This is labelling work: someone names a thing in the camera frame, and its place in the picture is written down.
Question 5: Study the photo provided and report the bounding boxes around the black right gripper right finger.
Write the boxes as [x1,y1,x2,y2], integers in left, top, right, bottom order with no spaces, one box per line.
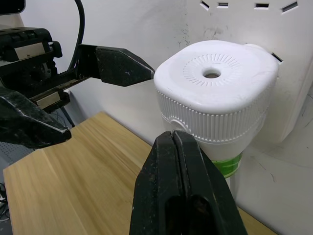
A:
[172,131,248,235]

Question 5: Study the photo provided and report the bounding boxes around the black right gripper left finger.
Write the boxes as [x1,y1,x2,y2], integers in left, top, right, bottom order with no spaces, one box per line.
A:
[129,131,190,235]

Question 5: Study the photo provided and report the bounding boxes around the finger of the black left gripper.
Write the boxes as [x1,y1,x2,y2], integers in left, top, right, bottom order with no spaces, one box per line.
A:
[0,87,72,150]
[77,44,156,88]

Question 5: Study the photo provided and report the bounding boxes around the green-labelled repellent liquid bottle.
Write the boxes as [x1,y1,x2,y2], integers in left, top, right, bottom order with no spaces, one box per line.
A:
[210,151,243,178]

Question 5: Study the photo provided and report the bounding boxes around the grey perforated panel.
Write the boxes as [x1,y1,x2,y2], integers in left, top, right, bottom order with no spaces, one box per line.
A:
[0,141,16,170]

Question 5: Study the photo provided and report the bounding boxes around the black metal stand legs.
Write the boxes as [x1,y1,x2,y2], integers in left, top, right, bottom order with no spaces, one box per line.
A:
[60,107,76,128]

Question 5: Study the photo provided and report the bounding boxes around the white power strip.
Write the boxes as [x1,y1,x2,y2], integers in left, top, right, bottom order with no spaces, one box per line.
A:
[168,0,313,146]

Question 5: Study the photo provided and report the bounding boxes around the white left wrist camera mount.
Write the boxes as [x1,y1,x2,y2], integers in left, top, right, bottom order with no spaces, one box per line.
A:
[0,0,26,31]

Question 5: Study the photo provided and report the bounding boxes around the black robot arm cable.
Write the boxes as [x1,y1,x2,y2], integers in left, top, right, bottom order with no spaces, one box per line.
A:
[66,0,86,74]

